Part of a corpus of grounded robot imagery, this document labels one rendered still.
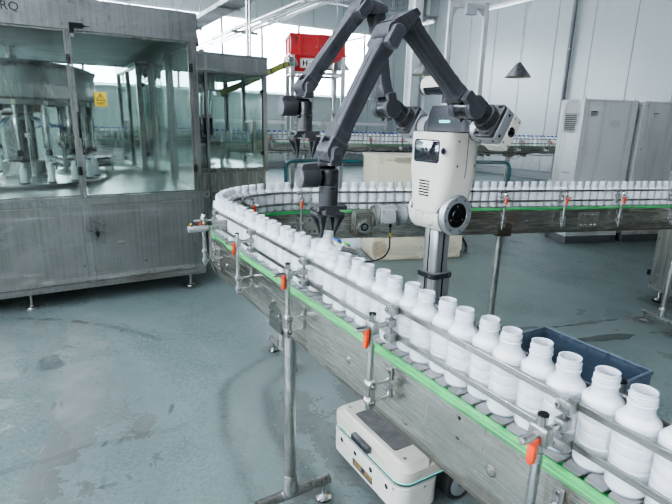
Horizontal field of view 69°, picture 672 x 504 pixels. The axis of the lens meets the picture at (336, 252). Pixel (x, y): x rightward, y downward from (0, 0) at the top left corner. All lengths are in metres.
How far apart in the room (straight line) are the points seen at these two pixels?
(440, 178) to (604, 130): 5.64
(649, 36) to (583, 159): 7.72
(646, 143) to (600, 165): 0.72
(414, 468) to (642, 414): 1.35
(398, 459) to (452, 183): 1.08
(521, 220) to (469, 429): 2.63
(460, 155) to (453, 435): 1.12
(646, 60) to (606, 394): 13.87
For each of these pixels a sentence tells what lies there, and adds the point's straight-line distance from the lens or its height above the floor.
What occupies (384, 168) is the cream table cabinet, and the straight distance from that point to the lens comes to 5.47.
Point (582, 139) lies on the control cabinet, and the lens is 7.23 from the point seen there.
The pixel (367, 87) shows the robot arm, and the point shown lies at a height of 1.62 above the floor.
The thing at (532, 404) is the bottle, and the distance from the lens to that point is 0.96.
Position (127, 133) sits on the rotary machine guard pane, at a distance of 4.42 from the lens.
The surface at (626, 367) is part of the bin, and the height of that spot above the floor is 0.93.
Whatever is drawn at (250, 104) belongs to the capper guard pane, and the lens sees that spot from 6.72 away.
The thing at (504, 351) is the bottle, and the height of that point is 1.13.
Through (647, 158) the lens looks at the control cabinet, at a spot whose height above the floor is 1.15.
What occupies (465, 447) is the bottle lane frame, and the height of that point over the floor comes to 0.91.
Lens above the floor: 1.52
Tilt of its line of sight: 15 degrees down
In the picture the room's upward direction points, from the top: 1 degrees clockwise
